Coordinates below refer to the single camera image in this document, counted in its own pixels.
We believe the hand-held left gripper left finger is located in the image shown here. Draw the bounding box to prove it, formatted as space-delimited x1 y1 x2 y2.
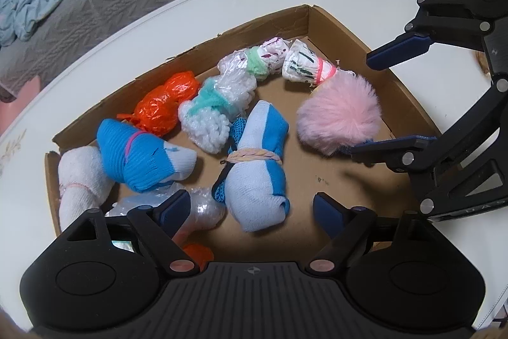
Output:
65 189 200 277

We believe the white foam bundle teal band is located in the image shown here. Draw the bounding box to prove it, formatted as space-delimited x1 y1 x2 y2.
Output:
177 79 255 154

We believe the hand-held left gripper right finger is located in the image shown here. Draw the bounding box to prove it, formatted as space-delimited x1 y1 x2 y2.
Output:
307 193 430 277

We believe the light blue sock bundle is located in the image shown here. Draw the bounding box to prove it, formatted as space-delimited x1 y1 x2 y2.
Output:
212 101 291 232

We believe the white striped bundle pink band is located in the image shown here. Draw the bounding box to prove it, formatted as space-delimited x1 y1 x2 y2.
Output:
282 39 342 87

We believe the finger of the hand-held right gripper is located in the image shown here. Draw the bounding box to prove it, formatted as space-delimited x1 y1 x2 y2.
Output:
337 78 502 213
366 0 484 70

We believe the pink plastic stool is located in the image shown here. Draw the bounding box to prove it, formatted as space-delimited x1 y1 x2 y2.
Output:
0 76 42 134

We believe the orange plastic bag bundle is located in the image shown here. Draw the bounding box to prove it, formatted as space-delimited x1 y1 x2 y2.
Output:
117 71 202 137

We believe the small orange plastic piece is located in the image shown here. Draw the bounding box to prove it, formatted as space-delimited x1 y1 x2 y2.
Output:
180 243 215 271

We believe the clear plastic bag bundle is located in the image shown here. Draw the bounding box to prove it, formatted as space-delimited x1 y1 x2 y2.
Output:
217 52 257 86

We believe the shallow cardboard box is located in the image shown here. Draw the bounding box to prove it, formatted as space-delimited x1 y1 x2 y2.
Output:
44 3 443 244

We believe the white sock bundle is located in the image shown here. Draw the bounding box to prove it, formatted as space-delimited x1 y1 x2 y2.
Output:
57 146 116 232

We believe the clear bubble wrap bundle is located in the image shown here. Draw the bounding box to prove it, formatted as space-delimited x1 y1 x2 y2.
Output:
105 186 227 235

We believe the pink fluffy pompom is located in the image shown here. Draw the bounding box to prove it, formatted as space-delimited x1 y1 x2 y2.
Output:
296 75 384 157

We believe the blue sock bundle pink band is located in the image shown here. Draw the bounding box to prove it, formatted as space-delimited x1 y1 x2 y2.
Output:
96 119 198 193

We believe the white floral bundle green band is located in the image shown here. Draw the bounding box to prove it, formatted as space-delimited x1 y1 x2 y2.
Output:
245 38 293 80

